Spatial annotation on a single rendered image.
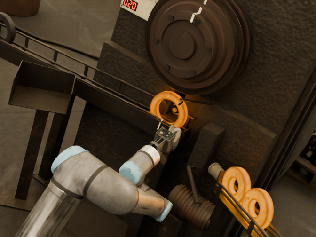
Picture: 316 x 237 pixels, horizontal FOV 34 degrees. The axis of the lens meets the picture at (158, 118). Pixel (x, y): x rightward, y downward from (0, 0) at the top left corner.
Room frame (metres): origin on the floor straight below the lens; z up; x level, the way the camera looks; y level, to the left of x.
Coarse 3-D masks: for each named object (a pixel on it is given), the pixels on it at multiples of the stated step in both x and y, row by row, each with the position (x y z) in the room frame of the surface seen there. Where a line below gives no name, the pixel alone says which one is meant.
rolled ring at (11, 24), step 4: (0, 12) 2.61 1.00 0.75; (0, 16) 2.58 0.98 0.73; (4, 16) 2.57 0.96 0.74; (8, 16) 2.59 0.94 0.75; (4, 20) 2.57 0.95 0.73; (8, 20) 2.57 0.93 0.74; (8, 24) 2.56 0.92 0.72; (12, 24) 2.57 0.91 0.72; (8, 28) 2.56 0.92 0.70; (12, 28) 2.56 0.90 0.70; (8, 32) 2.55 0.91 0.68; (12, 32) 2.55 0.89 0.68; (8, 36) 2.55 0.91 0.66; (12, 36) 2.55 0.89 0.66; (4, 40) 2.56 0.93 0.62; (8, 40) 2.55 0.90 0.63; (12, 40) 2.56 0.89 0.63
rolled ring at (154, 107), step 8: (160, 96) 2.19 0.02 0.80; (168, 96) 2.18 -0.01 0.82; (176, 96) 2.17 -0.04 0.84; (152, 104) 2.20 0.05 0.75; (176, 104) 2.16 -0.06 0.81; (184, 104) 2.16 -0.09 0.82; (152, 112) 2.20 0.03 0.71; (184, 112) 2.14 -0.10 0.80; (176, 120) 2.15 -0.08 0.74; (184, 120) 2.14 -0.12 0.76
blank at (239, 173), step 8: (232, 168) 1.87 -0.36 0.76; (240, 168) 1.86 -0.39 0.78; (224, 176) 1.89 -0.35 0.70; (232, 176) 1.86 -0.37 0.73; (240, 176) 1.82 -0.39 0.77; (248, 176) 1.83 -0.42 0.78; (224, 184) 1.88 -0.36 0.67; (232, 184) 1.87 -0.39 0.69; (240, 184) 1.81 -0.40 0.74; (248, 184) 1.80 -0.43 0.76; (232, 192) 1.84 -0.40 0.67; (240, 192) 1.79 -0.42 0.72; (232, 200) 1.81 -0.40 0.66; (240, 200) 1.77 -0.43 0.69
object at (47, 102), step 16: (32, 64) 2.22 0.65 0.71; (16, 80) 2.13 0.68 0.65; (32, 80) 2.22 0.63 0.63; (48, 80) 2.24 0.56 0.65; (64, 80) 2.25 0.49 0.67; (16, 96) 2.10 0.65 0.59; (32, 96) 2.14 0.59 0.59; (48, 96) 2.18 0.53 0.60; (64, 96) 2.23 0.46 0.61; (48, 112) 2.12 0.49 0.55; (64, 112) 2.08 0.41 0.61; (32, 128) 2.11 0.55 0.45; (32, 144) 2.11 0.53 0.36; (32, 160) 2.12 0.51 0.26; (16, 192) 2.11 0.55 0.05; (32, 192) 2.20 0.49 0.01; (16, 208) 2.04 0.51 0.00; (32, 208) 2.08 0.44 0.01
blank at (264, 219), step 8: (248, 192) 1.76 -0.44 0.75; (256, 192) 1.73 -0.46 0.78; (264, 192) 1.71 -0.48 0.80; (248, 200) 1.74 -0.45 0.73; (256, 200) 1.71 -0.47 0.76; (264, 200) 1.68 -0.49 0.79; (248, 208) 1.73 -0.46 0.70; (264, 208) 1.67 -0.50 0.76; (272, 208) 1.67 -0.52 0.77; (256, 216) 1.70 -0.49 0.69; (264, 216) 1.65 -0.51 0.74; (272, 216) 1.66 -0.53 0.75; (248, 224) 1.69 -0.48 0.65; (264, 224) 1.64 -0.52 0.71
